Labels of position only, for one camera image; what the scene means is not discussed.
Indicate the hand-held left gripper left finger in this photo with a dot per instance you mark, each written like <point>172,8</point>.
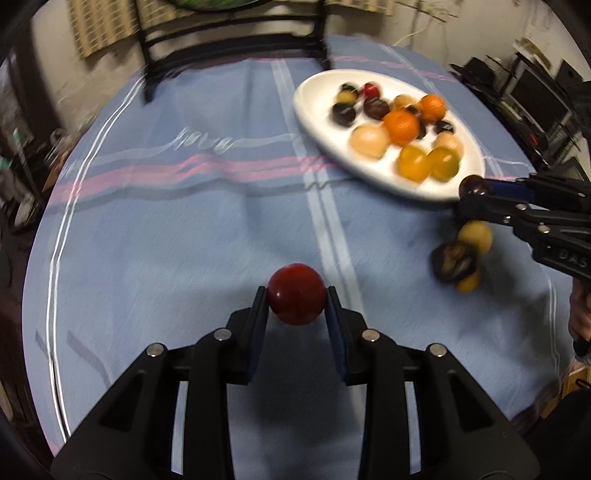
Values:
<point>258,318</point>

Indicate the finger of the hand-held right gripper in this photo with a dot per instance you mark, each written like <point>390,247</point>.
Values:
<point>508,187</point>
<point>489,210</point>

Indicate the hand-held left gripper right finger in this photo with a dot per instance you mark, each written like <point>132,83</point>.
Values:
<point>336,332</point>

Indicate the red tomato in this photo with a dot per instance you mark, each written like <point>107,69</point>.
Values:
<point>371,89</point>
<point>295,300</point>

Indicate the yellow-green citrus fruit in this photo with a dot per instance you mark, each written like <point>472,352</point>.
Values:
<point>412,164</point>
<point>443,164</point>

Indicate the pale yellow round fruit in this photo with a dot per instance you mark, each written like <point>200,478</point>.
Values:
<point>449,144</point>
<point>402,101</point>
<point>369,141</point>
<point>475,235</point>

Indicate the orange tangerine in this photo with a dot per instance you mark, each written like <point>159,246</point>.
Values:
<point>401,125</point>
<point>432,107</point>

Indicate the small yellow-green fruit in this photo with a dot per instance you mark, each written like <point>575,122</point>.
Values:
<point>345,97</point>

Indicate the white round plate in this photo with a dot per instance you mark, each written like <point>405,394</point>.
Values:
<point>318,106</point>

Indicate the person's right hand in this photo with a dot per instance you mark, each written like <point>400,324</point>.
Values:
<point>581,314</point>

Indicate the black computer desk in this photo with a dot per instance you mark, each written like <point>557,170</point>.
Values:
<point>531,143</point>

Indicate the small yellow round fruit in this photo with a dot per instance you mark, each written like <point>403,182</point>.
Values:
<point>468,281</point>

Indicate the computer monitor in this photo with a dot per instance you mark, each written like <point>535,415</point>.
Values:
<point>540,99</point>

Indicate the blue striped tablecloth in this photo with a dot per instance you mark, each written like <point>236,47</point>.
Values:
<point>184,230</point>

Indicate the black hat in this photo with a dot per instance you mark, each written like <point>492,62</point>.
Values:
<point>475,69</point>

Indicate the round goldfish screen black stand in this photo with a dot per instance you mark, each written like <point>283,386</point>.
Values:
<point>231,41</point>

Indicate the beige checked curtain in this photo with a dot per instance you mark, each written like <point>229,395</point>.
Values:
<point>101,23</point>

